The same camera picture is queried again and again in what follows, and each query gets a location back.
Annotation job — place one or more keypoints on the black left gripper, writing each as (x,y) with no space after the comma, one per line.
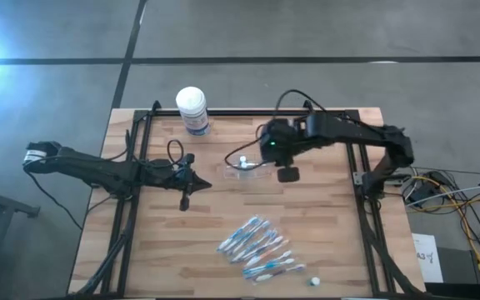
(173,179)

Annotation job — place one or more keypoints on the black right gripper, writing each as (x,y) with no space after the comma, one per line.
(281,139)

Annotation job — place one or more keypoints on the orange white toothbrush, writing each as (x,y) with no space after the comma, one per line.
(267,253)

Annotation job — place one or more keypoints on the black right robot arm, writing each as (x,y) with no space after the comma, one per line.
(356,131)

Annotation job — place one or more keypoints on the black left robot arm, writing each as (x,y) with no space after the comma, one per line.
(90,168)

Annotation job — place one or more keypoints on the clear acrylic organizer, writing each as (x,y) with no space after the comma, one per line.
(256,171)

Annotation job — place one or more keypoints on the white wipes canister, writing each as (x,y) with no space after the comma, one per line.
(192,104)

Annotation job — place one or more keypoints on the black power adapter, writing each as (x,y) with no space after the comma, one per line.
(421,192)

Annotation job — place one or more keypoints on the white paper sheet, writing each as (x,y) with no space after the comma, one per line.
(425,266)

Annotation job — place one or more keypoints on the dark grey floor box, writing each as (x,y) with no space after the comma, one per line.
(456,266)

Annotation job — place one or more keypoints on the black aluminium rig frame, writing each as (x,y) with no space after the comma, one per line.
(244,113)

